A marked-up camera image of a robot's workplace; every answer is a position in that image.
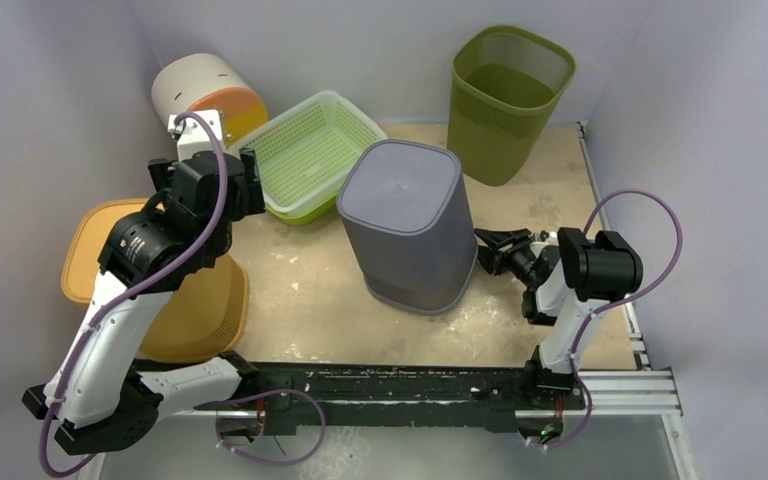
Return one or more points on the yellow slatted waste basket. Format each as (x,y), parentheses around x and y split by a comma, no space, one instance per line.
(205,317)

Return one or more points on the grey slatted waste basket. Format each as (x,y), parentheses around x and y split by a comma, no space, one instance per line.
(405,210)

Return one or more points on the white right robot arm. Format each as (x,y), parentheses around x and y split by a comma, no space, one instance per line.
(569,280)

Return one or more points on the green solid tray underneath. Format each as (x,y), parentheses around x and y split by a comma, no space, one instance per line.
(298,186)

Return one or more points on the white drawer cabinet coloured fronts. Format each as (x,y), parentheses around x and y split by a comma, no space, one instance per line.
(207,82)

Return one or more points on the aluminium frame rail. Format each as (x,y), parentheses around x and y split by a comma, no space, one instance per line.
(649,391)

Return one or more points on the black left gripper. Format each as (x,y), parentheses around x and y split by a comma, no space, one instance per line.
(250,190)

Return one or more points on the olive green waste basket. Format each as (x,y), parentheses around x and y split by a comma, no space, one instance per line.
(506,83)

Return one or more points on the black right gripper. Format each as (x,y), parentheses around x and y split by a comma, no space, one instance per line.
(506,250)

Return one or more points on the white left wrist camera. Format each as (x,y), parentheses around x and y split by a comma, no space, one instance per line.
(191,138)

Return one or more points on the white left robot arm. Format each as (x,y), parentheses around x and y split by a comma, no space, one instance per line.
(101,402)

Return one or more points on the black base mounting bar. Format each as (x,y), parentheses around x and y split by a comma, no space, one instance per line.
(372,372)

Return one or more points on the light green mesh tray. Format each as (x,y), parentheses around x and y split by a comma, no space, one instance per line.
(326,120)

